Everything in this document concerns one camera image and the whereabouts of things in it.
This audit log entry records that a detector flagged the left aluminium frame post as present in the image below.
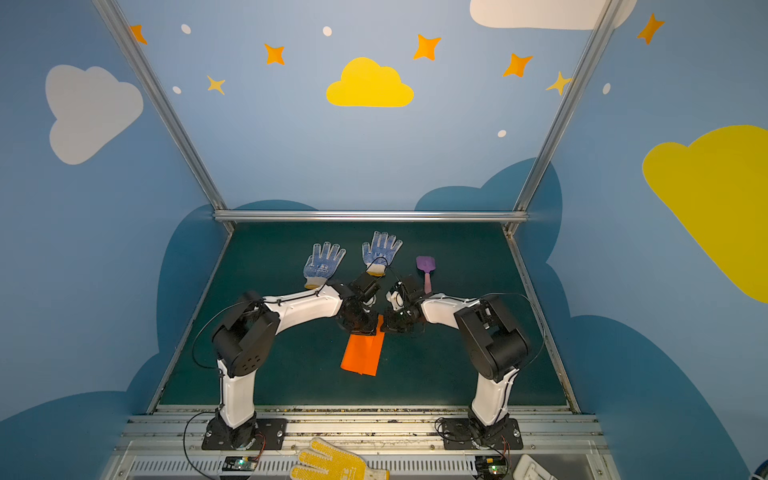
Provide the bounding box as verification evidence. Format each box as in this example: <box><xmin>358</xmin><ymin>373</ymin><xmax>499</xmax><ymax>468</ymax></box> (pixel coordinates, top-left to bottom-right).
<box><xmin>93</xmin><ymin>0</ymin><xmax>227</xmax><ymax>213</ymax></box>

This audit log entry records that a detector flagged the green circuit board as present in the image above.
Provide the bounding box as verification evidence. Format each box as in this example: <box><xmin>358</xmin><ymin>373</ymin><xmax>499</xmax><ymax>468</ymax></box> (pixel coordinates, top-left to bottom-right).
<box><xmin>474</xmin><ymin>456</ymin><xmax>509</xmax><ymax>480</ymax></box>
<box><xmin>222</xmin><ymin>456</ymin><xmax>259</xmax><ymax>472</ymax></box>

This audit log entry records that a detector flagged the left blue dotted work glove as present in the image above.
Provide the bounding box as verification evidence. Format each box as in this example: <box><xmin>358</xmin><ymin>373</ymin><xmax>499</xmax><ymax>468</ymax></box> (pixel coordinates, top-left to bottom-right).
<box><xmin>303</xmin><ymin>241</ymin><xmax>346</xmax><ymax>290</ymax></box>

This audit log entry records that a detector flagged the orange square paper sheet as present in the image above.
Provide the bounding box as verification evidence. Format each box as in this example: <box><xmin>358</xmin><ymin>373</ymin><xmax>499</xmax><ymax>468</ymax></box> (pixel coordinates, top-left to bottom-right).
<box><xmin>341</xmin><ymin>315</ymin><xmax>385</xmax><ymax>377</ymax></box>

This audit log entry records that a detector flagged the purple pink spatula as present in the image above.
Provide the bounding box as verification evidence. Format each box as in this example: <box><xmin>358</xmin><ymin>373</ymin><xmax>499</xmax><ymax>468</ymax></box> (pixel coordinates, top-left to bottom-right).
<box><xmin>416</xmin><ymin>256</ymin><xmax>436</xmax><ymax>295</ymax></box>

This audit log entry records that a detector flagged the right green circuit board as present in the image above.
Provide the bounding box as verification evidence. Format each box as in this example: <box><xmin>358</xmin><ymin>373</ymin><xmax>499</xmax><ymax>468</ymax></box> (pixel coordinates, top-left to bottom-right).
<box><xmin>474</xmin><ymin>456</ymin><xmax>509</xmax><ymax>480</ymax></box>

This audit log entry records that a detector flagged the blue dotted work glove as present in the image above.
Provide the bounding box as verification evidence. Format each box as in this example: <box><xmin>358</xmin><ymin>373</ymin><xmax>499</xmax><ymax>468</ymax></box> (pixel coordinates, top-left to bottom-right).
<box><xmin>303</xmin><ymin>241</ymin><xmax>346</xmax><ymax>290</ymax></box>
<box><xmin>362</xmin><ymin>231</ymin><xmax>403</xmax><ymax>277</ymax></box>

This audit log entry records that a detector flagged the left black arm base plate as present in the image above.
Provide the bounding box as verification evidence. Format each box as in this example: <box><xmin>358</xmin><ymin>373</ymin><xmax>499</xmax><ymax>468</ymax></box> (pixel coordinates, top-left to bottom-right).
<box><xmin>201</xmin><ymin>416</ymin><xmax>287</xmax><ymax>451</ymax></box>

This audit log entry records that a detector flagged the aluminium frame post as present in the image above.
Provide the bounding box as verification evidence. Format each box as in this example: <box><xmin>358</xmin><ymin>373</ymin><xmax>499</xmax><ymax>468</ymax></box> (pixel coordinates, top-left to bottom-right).
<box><xmin>93</xmin><ymin>0</ymin><xmax>227</xmax><ymax>213</ymax></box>
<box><xmin>504</xmin><ymin>0</ymin><xmax>624</xmax><ymax>240</ymax></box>

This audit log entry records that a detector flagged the aluminium rear frame bar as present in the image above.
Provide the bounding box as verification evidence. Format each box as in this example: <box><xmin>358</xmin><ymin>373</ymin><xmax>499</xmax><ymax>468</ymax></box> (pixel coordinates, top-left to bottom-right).
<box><xmin>214</xmin><ymin>210</ymin><xmax>528</xmax><ymax>223</ymax></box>

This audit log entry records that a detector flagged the right aluminium frame post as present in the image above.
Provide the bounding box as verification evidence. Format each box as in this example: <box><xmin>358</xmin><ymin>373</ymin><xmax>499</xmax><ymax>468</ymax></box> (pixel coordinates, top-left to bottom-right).
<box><xmin>504</xmin><ymin>0</ymin><xmax>624</xmax><ymax>240</ymax></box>

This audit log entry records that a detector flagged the yellow dotted work glove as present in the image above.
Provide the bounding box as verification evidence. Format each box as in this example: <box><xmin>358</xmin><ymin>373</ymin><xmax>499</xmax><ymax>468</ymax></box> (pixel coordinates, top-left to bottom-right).
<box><xmin>289</xmin><ymin>437</ymin><xmax>391</xmax><ymax>480</ymax></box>

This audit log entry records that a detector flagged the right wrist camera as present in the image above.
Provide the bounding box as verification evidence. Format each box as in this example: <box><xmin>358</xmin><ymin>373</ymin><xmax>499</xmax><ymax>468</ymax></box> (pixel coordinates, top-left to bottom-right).
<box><xmin>385</xmin><ymin>291</ymin><xmax>404</xmax><ymax>311</ymax></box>

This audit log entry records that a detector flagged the white plastic object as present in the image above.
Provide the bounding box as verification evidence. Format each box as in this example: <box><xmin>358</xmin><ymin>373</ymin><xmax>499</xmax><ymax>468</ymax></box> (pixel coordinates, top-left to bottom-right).
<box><xmin>512</xmin><ymin>454</ymin><xmax>557</xmax><ymax>480</ymax></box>

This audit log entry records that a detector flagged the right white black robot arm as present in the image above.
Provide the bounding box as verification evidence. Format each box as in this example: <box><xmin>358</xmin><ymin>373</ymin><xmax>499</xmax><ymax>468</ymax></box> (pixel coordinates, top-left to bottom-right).
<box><xmin>382</xmin><ymin>277</ymin><xmax>530</xmax><ymax>451</ymax></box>

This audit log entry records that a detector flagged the right blue dotted work glove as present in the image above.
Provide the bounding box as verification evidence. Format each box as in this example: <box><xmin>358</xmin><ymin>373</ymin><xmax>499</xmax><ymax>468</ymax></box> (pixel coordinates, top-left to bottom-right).
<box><xmin>362</xmin><ymin>231</ymin><xmax>403</xmax><ymax>277</ymax></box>

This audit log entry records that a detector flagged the left green circuit board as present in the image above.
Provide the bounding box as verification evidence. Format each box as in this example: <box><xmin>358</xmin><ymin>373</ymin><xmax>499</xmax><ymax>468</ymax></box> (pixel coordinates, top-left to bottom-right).
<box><xmin>222</xmin><ymin>456</ymin><xmax>259</xmax><ymax>472</ymax></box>

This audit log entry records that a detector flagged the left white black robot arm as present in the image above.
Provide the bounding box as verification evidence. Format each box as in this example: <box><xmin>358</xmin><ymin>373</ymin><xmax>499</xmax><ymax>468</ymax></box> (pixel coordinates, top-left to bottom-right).
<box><xmin>201</xmin><ymin>273</ymin><xmax>380</xmax><ymax>451</ymax></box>

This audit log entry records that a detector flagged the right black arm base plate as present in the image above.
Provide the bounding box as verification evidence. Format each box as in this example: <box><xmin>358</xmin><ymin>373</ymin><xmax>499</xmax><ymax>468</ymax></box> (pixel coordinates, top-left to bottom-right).
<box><xmin>434</xmin><ymin>416</ymin><xmax>524</xmax><ymax>451</ymax></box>

